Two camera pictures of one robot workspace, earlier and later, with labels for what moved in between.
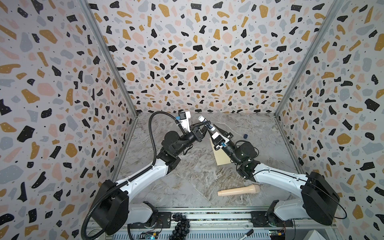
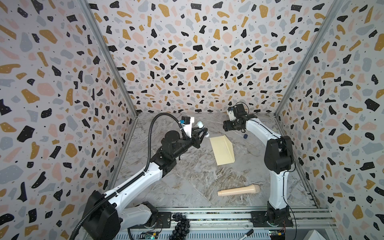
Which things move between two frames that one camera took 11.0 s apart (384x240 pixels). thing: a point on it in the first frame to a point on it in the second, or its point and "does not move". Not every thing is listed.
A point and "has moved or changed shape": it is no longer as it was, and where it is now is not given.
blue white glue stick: [202, 119] has moved or changed shape
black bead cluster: [182, 228] does not move
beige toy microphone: [248, 189] does not move
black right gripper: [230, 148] to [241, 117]
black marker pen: [250, 232] does not move
